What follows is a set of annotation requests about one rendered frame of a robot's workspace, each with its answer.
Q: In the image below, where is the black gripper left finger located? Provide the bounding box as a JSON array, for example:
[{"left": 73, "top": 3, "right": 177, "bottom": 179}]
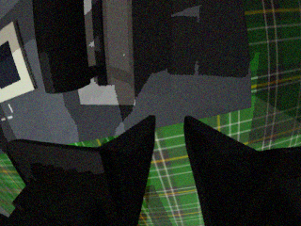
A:
[{"left": 7, "top": 116, "right": 154, "bottom": 226}]

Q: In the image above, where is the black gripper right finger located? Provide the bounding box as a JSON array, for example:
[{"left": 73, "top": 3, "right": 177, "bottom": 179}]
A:
[{"left": 183, "top": 117, "right": 301, "bottom": 226}]

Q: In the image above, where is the beige square tile with black centre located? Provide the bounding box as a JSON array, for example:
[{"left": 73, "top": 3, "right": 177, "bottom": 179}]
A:
[{"left": 0, "top": 22, "right": 37, "bottom": 102}]

